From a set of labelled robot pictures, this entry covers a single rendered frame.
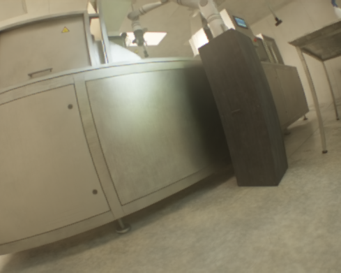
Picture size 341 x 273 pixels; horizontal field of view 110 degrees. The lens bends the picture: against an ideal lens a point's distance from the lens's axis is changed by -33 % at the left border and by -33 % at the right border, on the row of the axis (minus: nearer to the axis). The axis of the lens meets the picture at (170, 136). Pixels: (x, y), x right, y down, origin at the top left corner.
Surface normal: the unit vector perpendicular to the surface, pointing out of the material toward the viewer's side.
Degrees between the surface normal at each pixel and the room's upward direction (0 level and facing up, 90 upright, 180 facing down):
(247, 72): 90
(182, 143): 90
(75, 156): 90
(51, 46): 90
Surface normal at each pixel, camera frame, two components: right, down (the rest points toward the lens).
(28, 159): 0.47, -0.11
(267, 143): -0.74, 0.24
